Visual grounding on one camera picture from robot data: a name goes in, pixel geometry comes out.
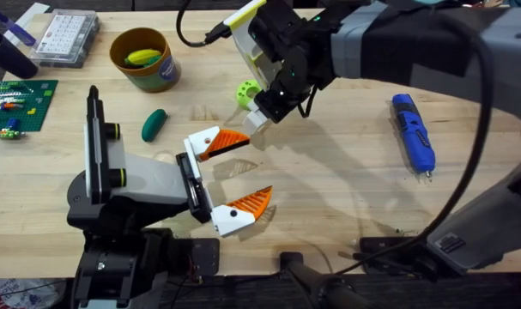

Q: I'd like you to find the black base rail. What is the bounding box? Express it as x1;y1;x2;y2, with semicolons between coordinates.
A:
156;274;521;309

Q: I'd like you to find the dark navy cylinder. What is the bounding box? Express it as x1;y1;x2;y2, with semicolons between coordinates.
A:
0;31;39;80

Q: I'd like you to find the right wrist upright pale plate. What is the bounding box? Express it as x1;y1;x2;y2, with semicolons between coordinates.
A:
223;0;283;92

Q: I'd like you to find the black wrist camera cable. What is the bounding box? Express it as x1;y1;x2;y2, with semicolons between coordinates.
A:
175;0;234;49

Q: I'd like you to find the blue electric screwdriver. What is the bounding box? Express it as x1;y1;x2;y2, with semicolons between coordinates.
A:
390;93;438;182

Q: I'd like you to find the crumpled plastic bag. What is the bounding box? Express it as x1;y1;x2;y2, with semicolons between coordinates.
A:
0;277;67;309

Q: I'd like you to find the black knob with yellow ring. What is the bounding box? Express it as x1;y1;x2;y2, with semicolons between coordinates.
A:
109;167;128;188
104;122;122;141

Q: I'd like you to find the brown tub with toys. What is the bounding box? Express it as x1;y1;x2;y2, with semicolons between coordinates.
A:
109;27;183;94

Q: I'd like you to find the green board with toy blocks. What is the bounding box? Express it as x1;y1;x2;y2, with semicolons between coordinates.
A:
0;79;59;141

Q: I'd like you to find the black pole stand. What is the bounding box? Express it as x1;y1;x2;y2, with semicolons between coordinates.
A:
279;251;373;309

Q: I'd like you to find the green cucumber toy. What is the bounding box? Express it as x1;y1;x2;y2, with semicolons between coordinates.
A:
141;108;169;143

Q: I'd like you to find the green disc with holes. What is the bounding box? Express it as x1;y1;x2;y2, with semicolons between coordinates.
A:
235;79;263;111

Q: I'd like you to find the left wrist upright black plate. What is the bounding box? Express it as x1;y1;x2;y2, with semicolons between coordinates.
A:
83;84;112;206

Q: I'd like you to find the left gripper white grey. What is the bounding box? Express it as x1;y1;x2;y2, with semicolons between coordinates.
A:
66;125;274;239

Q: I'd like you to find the clear plastic parts box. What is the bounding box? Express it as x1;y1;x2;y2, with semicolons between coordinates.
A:
27;9;101;70

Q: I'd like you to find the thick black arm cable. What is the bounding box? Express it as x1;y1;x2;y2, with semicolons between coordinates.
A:
335;36;495;276

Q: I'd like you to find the white flat strip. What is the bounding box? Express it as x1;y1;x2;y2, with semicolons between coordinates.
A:
2;2;51;44

